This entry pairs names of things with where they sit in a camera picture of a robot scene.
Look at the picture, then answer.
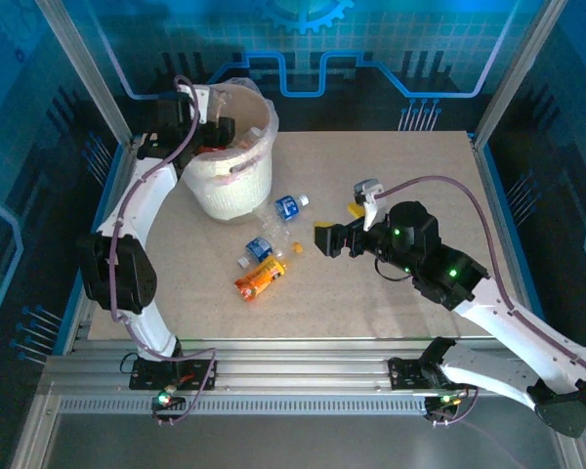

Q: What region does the small blue label bottle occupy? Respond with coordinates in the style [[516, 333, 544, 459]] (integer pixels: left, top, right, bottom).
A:
[[237, 236, 294, 269]]

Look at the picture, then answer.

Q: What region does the clear plastic bin liner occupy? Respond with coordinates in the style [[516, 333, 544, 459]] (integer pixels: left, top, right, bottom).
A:
[[194, 76, 280, 185]]

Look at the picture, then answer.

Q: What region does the orange yellow juice bottle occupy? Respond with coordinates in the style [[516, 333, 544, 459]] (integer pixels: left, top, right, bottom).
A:
[[232, 256, 290, 303]]

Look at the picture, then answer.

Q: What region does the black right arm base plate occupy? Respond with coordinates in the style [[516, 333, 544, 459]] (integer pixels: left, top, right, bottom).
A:
[[388, 355, 470, 392]]

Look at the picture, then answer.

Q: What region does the large blue label bottle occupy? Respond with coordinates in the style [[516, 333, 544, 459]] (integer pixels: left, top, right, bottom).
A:
[[253, 193, 311, 235]]

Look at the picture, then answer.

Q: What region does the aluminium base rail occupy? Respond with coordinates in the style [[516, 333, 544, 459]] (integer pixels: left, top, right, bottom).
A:
[[41, 339, 567, 397]]

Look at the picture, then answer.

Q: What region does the grey slotted cable duct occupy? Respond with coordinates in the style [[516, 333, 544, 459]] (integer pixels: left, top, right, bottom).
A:
[[58, 396, 436, 417]]

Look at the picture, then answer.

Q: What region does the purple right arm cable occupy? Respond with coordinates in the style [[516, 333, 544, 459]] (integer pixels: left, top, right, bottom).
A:
[[376, 175, 586, 426]]

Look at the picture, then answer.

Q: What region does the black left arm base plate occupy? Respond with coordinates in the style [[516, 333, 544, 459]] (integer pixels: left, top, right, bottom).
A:
[[129, 359, 219, 392]]

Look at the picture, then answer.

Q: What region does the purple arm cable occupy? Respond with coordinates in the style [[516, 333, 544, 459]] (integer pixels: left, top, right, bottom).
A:
[[107, 74, 219, 427], [376, 175, 586, 426]]

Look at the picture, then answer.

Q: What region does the white plastic bin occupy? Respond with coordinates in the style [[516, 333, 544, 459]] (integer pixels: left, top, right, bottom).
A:
[[180, 80, 280, 226]]

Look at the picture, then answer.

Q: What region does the aluminium frame post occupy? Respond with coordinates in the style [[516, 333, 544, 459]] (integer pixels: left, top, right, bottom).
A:
[[473, 0, 567, 148], [36, 0, 138, 148]]

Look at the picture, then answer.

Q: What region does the aluminium blue table side rail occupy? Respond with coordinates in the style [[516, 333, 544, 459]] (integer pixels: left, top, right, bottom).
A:
[[53, 136, 143, 353], [468, 131, 538, 338]]

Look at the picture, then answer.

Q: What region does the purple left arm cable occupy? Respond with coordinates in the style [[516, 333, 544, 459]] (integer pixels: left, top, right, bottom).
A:
[[107, 74, 219, 427]]

